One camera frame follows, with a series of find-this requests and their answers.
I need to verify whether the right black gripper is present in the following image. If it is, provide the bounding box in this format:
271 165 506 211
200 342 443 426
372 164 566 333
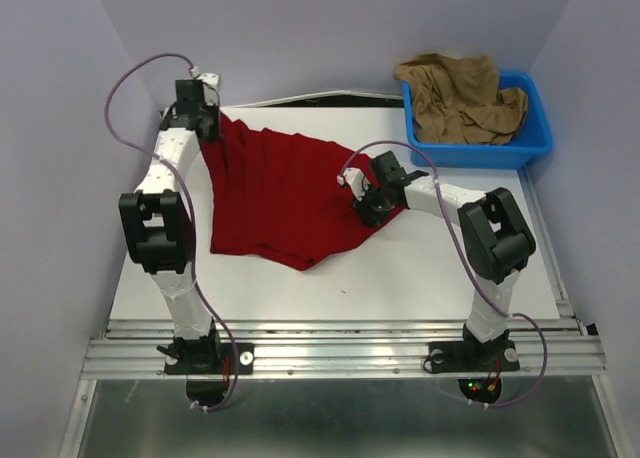
347 183 391 229

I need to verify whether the red skirt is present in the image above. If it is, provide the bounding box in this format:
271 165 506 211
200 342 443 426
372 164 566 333
201 116 376 271

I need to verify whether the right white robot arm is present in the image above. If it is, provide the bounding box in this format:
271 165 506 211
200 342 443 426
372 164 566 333
337 151 536 368

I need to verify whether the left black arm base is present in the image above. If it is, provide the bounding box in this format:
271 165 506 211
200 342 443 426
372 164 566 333
156 337 255 376

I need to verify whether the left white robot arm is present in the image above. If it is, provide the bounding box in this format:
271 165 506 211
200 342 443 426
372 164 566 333
118 73 223 372

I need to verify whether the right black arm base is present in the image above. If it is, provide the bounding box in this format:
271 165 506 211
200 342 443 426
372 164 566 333
422 326 520 374

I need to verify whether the tan skirt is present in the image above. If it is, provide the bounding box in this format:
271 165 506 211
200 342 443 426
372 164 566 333
394 53 529 146

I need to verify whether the blue plastic bin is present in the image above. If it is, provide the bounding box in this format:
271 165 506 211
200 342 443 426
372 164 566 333
401 71 553 170

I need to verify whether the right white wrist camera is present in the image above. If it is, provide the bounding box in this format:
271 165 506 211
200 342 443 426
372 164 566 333
337 167 371 201

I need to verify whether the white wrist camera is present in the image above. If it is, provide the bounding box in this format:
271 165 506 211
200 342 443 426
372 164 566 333
196 73 220 106
337 167 371 201

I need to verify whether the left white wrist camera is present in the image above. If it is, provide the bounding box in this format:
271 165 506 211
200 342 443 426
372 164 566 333
196 73 220 106

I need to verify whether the aluminium mounting rail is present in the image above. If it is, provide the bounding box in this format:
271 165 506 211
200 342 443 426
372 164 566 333
81 317 607 380

